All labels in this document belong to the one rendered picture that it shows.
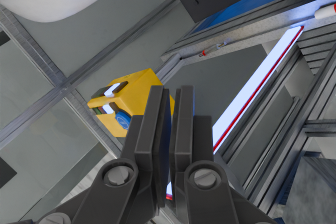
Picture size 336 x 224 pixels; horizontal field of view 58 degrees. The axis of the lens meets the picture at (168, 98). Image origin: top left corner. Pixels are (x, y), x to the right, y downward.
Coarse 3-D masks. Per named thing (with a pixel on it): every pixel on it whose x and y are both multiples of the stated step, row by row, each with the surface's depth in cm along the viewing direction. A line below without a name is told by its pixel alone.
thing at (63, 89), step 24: (168, 0) 122; (24, 48) 90; (120, 48) 108; (48, 72) 93; (48, 96) 92; (72, 96) 97; (24, 120) 89; (96, 120) 100; (0, 144) 84; (120, 144) 104; (168, 216) 113
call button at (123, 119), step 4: (120, 112) 55; (116, 116) 56; (120, 116) 55; (124, 116) 55; (120, 120) 56; (124, 120) 55; (128, 120) 55; (120, 124) 57; (124, 124) 56; (128, 124) 55; (124, 128) 57
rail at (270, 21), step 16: (288, 0) 50; (304, 0) 46; (320, 0) 42; (240, 16) 60; (256, 16) 53; (272, 16) 48; (288, 16) 47; (304, 16) 46; (208, 32) 65; (224, 32) 57; (240, 32) 54; (256, 32) 53; (272, 32) 50; (176, 48) 71; (192, 48) 65; (224, 48) 59; (240, 48) 57
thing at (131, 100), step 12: (144, 72) 56; (108, 84) 67; (132, 84) 54; (144, 84) 55; (156, 84) 57; (108, 96) 57; (120, 96) 52; (132, 96) 54; (144, 96) 55; (120, 108) 55; (132, 108) 54; (144, 108) 55; (108, 120) 63; (120, 132) 63
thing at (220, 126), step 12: (288, 36) 45; (276, 48) 44; (264, 60) 43; (264, 72) 40; (252, 84) 39; (240, 96) 38; (228, 108) 38; (240, 108) 36; (228, 120) 35; (216, 132) 35; (168, 192) 31
